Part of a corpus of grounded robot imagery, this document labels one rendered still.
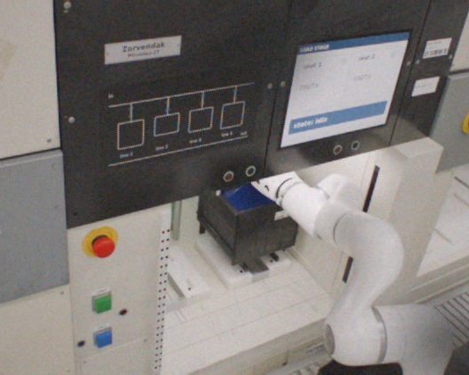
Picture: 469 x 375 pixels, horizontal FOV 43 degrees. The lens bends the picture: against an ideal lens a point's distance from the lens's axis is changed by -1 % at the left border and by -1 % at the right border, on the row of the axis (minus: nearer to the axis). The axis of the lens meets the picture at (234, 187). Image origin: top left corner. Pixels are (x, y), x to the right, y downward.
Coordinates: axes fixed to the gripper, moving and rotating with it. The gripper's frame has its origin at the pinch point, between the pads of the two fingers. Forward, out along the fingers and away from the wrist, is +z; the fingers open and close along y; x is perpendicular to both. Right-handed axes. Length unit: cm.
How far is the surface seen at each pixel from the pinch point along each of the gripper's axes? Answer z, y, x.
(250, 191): -0.2, -0.1, -10.1
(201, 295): -11.0, -19.5, -32.1
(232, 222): -8.3, -10.6, -12.0
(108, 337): -32, -54, -11
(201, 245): 6.2, -10.1, -31.4
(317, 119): -30.9, -10.2, 30.3
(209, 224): 2.3, -10.7, -20.3
